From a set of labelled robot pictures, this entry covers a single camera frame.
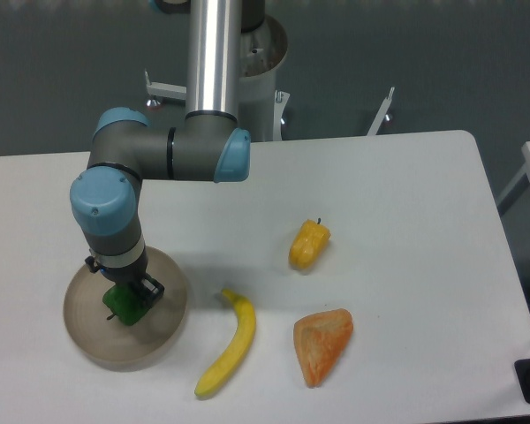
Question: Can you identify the orange toy sandwich slice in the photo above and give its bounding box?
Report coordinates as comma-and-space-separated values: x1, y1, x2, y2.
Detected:
293, 308, 354, 388

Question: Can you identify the green toy pepper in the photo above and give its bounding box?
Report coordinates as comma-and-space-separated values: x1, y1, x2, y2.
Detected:
102, 285, 148, 326

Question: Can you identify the yellow toy pepper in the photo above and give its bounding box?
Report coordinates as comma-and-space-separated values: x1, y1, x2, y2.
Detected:
288, 218, 331, 270

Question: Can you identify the yellow toy banana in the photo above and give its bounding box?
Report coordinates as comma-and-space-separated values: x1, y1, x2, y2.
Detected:
194, 288, 257, 398

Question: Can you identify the beige round plate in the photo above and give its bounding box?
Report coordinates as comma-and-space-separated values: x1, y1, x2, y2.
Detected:
63, 246, 188, 371

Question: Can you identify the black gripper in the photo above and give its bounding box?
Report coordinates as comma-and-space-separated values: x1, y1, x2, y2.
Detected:
85, 248, 164, 316

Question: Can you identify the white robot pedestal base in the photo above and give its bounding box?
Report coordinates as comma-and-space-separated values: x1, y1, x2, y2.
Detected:
144, 14, 395, 142

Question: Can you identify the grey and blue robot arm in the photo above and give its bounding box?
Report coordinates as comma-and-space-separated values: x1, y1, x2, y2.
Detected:
70, 1, 265, 309

